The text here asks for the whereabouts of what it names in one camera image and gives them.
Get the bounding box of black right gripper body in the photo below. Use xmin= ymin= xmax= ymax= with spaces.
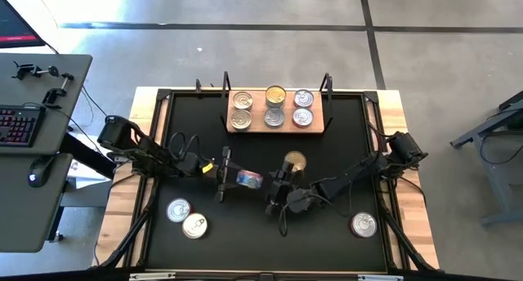
xmin=265 ymin=170 xmax=314 ymax=216

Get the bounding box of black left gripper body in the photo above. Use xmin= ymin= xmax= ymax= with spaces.
xmin=190 ymin=145 xmax=233 ymax=203

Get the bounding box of green label tuna can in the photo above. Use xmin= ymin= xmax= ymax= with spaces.
xmin=263 ymin=107 xmax=286 ymax=129
xmin=284 ymin=150 xmax=308 ymax=172
xmin=265 ymin=84 xmax=288 ymax=109

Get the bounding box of blue label tuna can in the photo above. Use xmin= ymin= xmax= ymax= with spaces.
xmin=181 ymin=212 xmax=208 ymax=240
xmin=230 ymin=109 xmax=253 ymax=132
xmin=232 ymin=90 xmax=254 ymax=111
xmin=235 ymin=169 xmax=265 ymax=190

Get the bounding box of red label tuna can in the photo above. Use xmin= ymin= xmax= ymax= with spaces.
xmin=292 ymin=107 xmax=315 ymax=128
xmin=165 ymin=197 xmax=192 ymax=224
xmin=293 ymin=88 xmax=315 ymax=109
xmin=349 ymin=211 xmax=378 ymax=239

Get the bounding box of black table mat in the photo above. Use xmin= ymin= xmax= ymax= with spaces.
xmin=145 ymin=93 xmax=388 ymax=273

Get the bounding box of black desk support beam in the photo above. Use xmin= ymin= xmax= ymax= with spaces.
xmin=60 ymin=132 xmax=118 ymax=180

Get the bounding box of grey side desk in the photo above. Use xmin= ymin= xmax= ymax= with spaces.
xmin=0 ymin=152 xmax=74 ymax=254
xmin=0 ymin=53 xmax=94 ymax=156

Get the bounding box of black computer mouse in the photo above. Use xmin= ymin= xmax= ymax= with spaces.
xmin=27 ymin=155 xmax=56 ymax=189

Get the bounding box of black desk clamp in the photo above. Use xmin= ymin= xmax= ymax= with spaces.
xmin=11 ymin=60 xmax=60 ymax=81
xmin=42 ymin=72 xmax=76 ymax=109

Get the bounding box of black backlit keyboard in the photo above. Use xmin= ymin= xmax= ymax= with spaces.
xmin=0 ymin=104 xmax=47 ymax=148

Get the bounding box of dark desk monitor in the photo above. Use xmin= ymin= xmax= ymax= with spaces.
xmin=0 ymin=0 xmax=47 ymax=50

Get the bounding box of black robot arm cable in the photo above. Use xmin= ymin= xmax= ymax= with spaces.
xmin=277 ymin=178 xmax=356 ymax=238
xmin=168 ymin=131 xmax=213 ymax=164

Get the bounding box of black metal shelf frame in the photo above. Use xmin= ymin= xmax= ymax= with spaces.
xmin=318 ymin=71 xmax=335 ymax=133
xmin=194 ymin=70 xmax=233 ymax=131

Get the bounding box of silver metal bracket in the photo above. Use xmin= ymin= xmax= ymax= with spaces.
xmin=129 ymin=272 xmax=177 ymax=281
xmin=358 ymin=274 xmax=405 ymax=281

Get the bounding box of black floor cable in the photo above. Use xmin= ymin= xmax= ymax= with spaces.
xmin=79 ymin=84 xmax=110 ymax=129

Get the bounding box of grey metal desk frame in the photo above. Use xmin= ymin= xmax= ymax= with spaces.
xmin=449 ymin=91 xmax=523 ymax=227

